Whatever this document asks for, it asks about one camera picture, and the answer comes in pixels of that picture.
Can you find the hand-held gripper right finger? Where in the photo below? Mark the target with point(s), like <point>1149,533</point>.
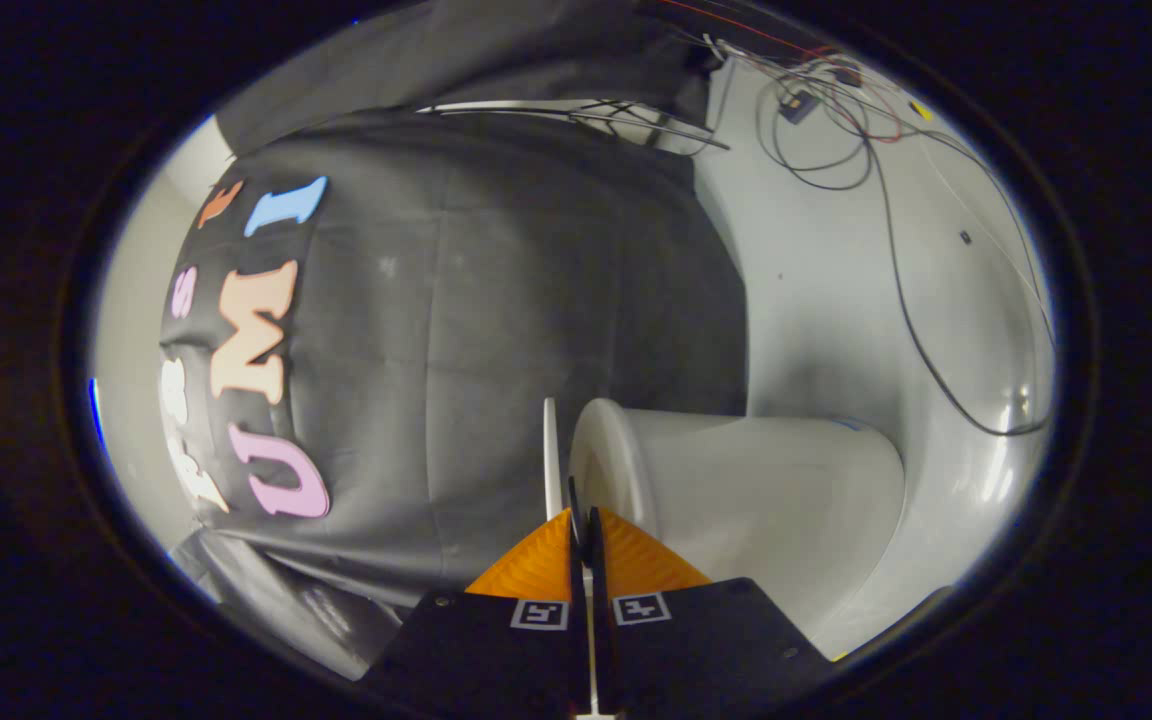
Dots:
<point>696,650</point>

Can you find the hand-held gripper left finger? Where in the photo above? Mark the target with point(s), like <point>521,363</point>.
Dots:
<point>496,650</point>

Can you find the white toilet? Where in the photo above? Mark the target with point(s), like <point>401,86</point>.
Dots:
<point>766,500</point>

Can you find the black backdrop cloth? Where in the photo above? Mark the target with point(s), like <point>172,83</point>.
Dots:
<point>496,350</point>

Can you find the black tripod stand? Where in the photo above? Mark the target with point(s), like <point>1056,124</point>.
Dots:
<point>656,125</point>

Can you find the small black device box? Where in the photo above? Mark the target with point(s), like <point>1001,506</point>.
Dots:
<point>796,103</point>

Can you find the plain smooth black cloth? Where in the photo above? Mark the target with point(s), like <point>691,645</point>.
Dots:
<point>456,50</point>

